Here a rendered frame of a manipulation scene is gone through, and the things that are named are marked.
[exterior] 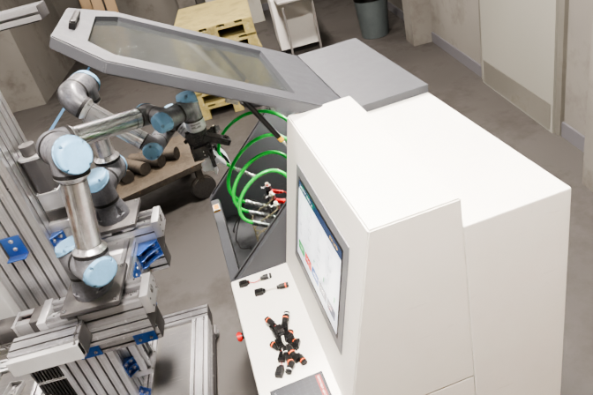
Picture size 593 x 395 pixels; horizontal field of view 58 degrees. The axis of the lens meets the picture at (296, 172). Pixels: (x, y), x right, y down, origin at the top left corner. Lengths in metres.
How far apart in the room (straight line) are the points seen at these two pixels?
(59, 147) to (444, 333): 1.23
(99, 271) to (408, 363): 1.06
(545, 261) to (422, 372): 0.43
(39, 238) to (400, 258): 1.47
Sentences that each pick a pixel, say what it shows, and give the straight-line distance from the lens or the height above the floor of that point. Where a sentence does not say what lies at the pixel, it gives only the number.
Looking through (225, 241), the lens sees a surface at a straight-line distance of 2.29.
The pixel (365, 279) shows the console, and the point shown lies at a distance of 1.23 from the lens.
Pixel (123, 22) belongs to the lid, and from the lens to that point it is 2.26.
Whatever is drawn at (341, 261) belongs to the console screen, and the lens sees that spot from 1.35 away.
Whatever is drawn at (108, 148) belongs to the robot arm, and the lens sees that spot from 2.55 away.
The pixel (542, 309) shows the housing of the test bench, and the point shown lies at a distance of 1.59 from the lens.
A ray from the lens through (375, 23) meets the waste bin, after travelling 7.19.
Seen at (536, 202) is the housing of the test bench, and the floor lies 1.46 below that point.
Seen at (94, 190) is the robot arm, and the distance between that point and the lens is 2.48.
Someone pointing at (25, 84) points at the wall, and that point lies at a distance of 8.54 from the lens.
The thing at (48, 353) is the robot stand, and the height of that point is 0.95.
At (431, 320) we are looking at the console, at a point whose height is 1.22.
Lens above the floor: 2.26
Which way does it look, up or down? 30 degrees down
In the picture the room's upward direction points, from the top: 14 degrees counter-clockwise
